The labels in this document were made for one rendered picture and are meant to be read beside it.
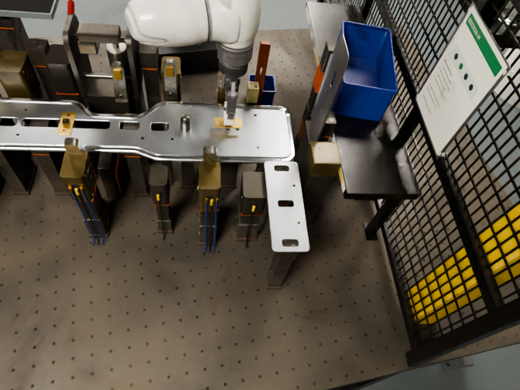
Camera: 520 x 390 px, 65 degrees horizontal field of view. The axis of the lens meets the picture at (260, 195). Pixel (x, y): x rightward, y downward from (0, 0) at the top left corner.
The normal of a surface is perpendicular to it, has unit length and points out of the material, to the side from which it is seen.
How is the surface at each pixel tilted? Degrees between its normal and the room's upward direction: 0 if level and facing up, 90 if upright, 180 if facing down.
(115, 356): 0
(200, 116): 0
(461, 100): 90
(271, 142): 0
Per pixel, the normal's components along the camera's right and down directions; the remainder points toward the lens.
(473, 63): -0.99, -0.01
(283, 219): 0.12, -0.53
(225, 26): 0.26, 0.77
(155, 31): 0.11, 0.68
